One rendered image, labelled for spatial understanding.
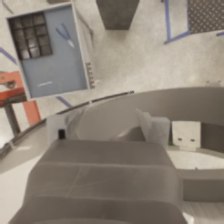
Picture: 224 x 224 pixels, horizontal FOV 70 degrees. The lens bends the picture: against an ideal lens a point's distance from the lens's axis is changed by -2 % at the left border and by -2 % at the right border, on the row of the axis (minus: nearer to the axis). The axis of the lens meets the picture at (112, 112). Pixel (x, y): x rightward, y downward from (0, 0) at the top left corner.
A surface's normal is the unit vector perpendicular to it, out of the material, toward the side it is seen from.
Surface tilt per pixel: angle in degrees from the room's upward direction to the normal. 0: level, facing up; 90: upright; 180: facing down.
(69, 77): 0
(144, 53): 0
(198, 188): 14
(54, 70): 0
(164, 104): 8
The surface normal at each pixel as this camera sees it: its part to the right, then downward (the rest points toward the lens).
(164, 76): -0.03, 0.29
